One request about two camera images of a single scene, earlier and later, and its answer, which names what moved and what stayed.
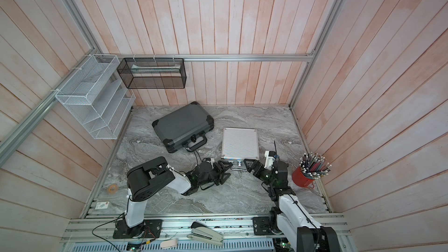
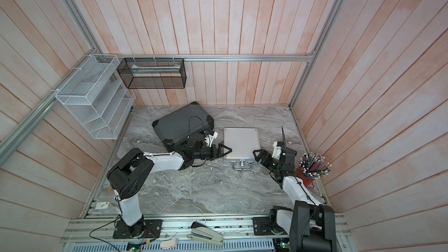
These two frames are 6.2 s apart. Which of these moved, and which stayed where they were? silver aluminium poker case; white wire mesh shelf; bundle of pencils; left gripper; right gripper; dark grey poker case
Moved: left gripper; right gripper
Stayed: dark grey poker case; silver aluminium poker case; white wire mesh shelf; bundle of pencils
